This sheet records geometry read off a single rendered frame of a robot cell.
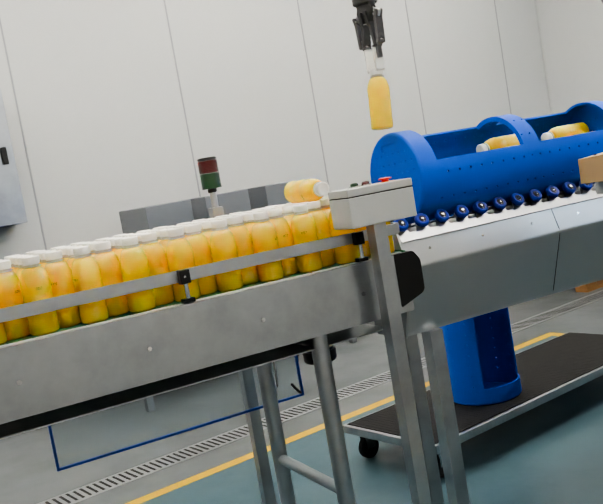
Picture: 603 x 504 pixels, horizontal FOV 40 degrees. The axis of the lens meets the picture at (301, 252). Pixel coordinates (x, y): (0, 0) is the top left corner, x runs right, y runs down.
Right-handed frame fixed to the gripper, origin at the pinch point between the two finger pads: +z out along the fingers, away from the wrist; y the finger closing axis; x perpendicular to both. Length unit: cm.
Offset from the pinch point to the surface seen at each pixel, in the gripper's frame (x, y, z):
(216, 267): 68, -18, 48
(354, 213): 35, -31, 41
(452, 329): -50, 52, 99
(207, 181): 45, 36, 27
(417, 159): -2.0, -10.5, 31.2
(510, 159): -35, -12, 36
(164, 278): 82, -18, 48
